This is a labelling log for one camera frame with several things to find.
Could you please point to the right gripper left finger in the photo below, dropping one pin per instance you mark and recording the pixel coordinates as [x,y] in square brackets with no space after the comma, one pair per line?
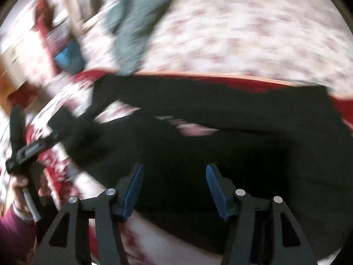
[67,239]

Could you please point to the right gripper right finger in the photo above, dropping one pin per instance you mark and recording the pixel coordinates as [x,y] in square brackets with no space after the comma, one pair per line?
[261,231]

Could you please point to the black pants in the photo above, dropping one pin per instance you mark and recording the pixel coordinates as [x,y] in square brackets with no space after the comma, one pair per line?
[289,142]

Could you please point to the left forearm magenta sleeve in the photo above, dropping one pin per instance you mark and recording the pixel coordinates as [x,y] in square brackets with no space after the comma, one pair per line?
[18,234]

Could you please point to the left hand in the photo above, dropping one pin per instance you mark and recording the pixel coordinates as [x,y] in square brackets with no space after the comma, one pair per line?
[18,185]

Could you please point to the teal fleece garment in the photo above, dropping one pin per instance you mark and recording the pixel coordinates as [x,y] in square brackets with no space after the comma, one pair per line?
[132,22]

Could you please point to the floral quilt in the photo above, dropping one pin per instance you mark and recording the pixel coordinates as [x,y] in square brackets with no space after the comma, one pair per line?
[295,40]

